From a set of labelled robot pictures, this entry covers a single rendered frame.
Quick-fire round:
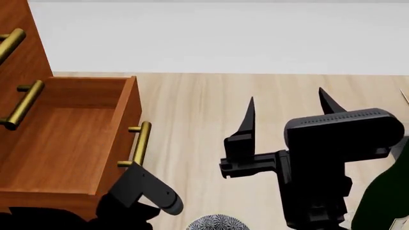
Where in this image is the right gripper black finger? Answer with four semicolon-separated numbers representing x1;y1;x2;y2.
318;86;348;116
224;96;256;161

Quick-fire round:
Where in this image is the open wooden drawer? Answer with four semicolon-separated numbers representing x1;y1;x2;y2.
0;75;143;222

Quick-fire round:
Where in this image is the brown wooden cabinet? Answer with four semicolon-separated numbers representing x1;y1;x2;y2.
0;0;54;125

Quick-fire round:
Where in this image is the dark green glass bottle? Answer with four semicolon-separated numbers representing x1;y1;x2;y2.
350;138;409;230

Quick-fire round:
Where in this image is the black white patterned plate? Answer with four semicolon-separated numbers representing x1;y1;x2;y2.
185;213;249;230

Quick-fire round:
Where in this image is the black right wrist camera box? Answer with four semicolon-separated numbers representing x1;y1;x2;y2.
284;107;406;160

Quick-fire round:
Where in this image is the brass bar handle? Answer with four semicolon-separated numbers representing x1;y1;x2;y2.
0;79;45;132
117;121;153;169
0;27;27;66

